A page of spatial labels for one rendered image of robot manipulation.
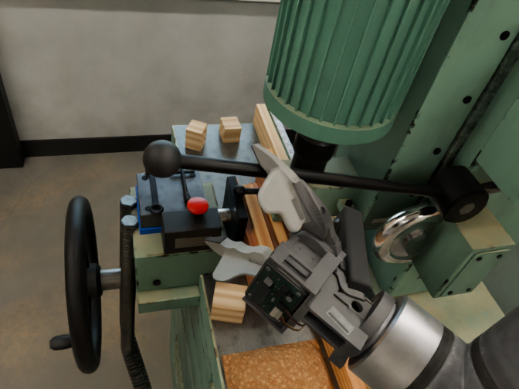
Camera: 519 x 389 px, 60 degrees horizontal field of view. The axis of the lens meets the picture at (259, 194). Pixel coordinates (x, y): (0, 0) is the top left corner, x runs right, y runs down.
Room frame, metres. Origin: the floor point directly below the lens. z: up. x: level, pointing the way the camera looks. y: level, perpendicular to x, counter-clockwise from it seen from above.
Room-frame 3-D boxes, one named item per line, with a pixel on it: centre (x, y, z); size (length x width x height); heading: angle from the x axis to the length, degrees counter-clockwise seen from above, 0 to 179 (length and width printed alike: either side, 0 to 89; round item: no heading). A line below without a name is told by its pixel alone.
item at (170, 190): (0.43, 0.11, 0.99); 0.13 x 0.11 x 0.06; 24
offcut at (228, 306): (0.34, 0.01, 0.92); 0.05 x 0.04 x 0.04; 96
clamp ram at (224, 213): (0.46, 0.06, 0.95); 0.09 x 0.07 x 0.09; 24
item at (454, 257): (0.45, -0.29, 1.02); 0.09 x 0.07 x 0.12; 24
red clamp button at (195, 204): (0.41, 0.08, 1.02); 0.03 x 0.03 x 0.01
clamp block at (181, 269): (0.44, 0.11, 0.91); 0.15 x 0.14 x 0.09; 24
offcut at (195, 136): (0.68, 0.15, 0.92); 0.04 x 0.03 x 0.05; 175
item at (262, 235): (0.45, -0.01, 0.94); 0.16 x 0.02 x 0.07; 24
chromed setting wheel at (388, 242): (0.45, -0.23, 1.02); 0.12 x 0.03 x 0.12; 114
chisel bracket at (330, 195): (0.52, -0.08, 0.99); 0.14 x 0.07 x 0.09; 114
